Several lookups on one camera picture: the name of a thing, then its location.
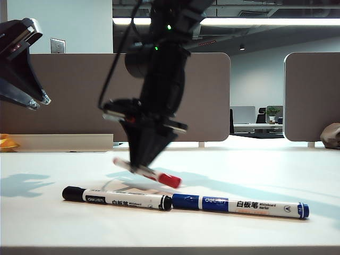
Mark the small potted green plant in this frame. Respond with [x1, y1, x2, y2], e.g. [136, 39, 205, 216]
[265, 106, 281, 125]

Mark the black office chair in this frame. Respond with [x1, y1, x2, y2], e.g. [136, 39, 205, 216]
[256, 107, 267, 125]

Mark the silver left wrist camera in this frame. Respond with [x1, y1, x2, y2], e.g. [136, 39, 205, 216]
[22, 18, 44, 46]

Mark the white background desk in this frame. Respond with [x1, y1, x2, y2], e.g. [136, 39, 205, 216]
[233, 123, 284, 134]

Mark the wide brown desk divider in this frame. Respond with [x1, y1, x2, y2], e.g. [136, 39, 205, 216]
[0, 53, 231, 143]

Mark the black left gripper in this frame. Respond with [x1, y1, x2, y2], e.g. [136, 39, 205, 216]
[0, 19, 52, 111]

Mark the narrow brown desk divider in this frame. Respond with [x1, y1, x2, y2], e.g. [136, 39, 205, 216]
[283, 52, 340, 142]

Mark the grey cable tray lid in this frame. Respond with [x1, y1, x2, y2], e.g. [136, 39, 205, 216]
[15, 133, 114, 153]

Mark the metal wall plate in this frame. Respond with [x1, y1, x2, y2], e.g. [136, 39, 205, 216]
[50, 38, 66, 55]

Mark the yellow crumpled cloth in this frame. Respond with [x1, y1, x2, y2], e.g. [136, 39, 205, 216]
[0, 133, 21, 152]

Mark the red whiteboard marker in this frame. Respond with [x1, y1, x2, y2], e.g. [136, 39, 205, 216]
[112, 157, 182, 189]

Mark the brown crumpled object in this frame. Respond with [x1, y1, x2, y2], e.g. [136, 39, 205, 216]
[319, 123, 340, 149]

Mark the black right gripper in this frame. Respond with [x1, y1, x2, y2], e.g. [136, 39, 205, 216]
[101, 98, 189, 171]

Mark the black whiteboard marker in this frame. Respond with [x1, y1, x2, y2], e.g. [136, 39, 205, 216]
[62, 185, 174, 211]

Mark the grey background desk partition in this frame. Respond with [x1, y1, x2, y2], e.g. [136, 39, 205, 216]
[229, 106, 256, 125]

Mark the long ceiling light strip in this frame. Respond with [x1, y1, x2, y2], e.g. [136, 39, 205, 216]
[112, 17, 340, 27]

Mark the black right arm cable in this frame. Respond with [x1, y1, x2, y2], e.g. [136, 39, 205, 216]
[97, 0, 143, 109]

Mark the blue whiteboard marker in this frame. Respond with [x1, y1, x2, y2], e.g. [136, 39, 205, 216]
[171, 193, 310, 220]

